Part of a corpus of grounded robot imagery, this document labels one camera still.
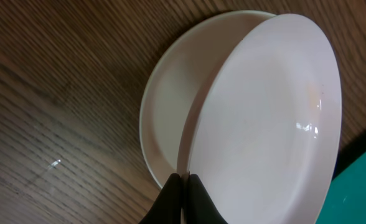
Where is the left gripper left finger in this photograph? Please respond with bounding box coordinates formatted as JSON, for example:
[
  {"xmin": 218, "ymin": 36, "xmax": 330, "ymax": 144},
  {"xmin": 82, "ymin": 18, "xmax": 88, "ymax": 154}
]
[{"xmin": 139, "ymin": 173, "xmax": 182, "ymax": 224}]

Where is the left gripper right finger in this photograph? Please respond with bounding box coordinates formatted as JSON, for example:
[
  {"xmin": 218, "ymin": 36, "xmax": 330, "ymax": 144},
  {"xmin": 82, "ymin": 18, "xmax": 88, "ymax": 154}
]
[{"xmin": 185, "ymin": 174, "xmax": 227, "ymax": 224}]

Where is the white plate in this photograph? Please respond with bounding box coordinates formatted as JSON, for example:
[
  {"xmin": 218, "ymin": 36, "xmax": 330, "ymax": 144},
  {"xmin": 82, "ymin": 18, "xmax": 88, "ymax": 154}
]
[
  {"xmin": 177, "ymin": 14, "xmax": 342, "ymax": 223},
  {"xmin": 139, "ymin": 10, "xmax": 274, "ymax": 187}
]

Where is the white plate top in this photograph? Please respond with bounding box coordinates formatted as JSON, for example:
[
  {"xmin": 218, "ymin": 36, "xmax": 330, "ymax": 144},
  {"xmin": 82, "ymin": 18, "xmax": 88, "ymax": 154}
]
[{"xmin": 139, "ymin": 10, "xmax": 274, "ymax": 187}]

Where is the teal plastic tray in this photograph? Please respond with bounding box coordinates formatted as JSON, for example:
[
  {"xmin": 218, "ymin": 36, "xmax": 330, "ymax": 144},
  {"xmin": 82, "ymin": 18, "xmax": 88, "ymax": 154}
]
[{"xmin": 316, "ymin": 152, "xmax": 366, "ymax": 224}]

